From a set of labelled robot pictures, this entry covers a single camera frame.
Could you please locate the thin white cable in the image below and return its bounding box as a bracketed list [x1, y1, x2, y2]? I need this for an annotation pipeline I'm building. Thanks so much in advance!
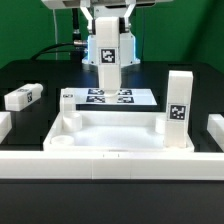
[51, 8, 59, 61]

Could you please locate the white obstacle block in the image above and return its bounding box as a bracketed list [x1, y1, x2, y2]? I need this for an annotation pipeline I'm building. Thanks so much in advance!
[207, 114, 224, 152]
[0, 112, 12, 144]

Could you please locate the white front obstacle bar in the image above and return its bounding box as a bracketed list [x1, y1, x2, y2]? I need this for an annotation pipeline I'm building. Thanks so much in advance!
[0, 151, 224, 180]

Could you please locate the white left obstacle block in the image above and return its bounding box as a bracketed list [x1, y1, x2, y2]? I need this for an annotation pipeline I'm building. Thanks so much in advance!
[0, 112, 12, 144]

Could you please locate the white desk top tray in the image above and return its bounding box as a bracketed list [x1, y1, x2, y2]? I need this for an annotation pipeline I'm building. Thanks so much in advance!
[43, 111, 194, 153]

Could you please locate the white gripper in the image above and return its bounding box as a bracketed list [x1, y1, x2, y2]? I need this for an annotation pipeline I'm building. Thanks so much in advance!
[41, 0, 172, 34]

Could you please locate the white right obstacle block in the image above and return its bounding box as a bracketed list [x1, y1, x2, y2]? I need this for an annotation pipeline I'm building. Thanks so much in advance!
[207, 114, 224, 152]

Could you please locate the black thick cable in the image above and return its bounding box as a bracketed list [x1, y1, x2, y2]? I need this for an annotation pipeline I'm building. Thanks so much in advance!
[29, 8, 88, 62]

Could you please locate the printed fiducial marker sheet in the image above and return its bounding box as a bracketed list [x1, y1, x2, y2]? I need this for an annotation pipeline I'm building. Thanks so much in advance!
[74, 88, 157, 106]

